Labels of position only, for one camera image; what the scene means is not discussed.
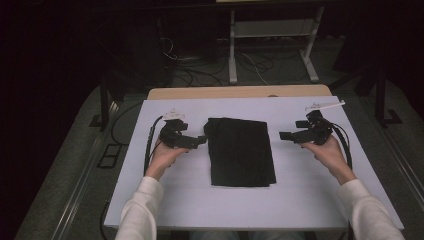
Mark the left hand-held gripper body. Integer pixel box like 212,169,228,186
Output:
158,107,201,150

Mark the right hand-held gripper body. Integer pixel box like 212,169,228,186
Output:
293,99,346,147

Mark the black garment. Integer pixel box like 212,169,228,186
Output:
203,116,278,189

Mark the person's left hand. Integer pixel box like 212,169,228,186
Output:
145,137,192,182

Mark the person's right hand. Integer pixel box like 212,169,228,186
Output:
300,134,358,186

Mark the wooden table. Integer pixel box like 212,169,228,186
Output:
146,83,333,101

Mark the white board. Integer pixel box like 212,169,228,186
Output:
103,95,405,232

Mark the black floor outlet plate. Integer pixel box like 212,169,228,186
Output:
96,143,123,170

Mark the black metal stand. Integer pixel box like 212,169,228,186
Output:
88,74,117,132
373,66,404,128

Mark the white metal stand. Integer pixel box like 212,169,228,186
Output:
227,5,326,85

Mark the left hand-held gripper black cable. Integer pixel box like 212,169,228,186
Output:
142,115,165,177

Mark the hand-held gripper black cable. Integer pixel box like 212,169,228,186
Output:
328,121,354,170
142,115,165,177

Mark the right hand-held gripper black cable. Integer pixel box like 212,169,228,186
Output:
328,121,354,170

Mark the bundle of black floor cables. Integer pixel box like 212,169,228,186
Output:
159,34,231,88

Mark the thin black floor cable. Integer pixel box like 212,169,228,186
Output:
110,100,145,147

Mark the white floor cable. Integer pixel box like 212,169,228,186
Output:
239,50,270,86

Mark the metal floor rail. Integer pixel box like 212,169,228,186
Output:
49,99,125,240
378,123,424,204

